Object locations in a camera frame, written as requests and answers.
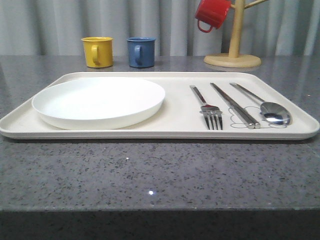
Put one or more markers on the silver metal fork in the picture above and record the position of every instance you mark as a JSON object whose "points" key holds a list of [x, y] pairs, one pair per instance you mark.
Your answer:
{"points": [[212, 114]]}

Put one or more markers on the white round plate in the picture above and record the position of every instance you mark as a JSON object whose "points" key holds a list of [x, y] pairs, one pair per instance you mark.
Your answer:
{"points": [[99, 103]]}

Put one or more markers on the silver metal chopstick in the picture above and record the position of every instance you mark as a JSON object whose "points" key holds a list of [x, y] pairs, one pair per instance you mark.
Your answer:
{"points": [[243, 110], [232, 106]]}

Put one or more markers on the silver metal spoon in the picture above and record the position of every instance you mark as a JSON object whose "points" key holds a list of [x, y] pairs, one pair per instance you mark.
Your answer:
{"points": [[272, 112]]}

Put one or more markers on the cream rabbit serving tray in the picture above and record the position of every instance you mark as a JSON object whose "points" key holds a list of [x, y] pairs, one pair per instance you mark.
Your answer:
{"points": [[179, 116]]}

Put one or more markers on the blue mug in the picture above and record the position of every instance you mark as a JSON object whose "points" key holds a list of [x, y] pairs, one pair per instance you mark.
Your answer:
{"points": [[141, 52]]}

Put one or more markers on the yellow mug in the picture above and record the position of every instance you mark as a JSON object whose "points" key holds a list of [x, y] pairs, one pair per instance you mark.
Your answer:
{"points": [[98, 51]]}

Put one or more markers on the wooden mug tree stand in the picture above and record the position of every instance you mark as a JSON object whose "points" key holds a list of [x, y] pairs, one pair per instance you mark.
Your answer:
{"points": [[233, 59]]}

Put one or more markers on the red mug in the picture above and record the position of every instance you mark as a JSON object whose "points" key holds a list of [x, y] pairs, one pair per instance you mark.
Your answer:
{"points": [[212, 12]]}

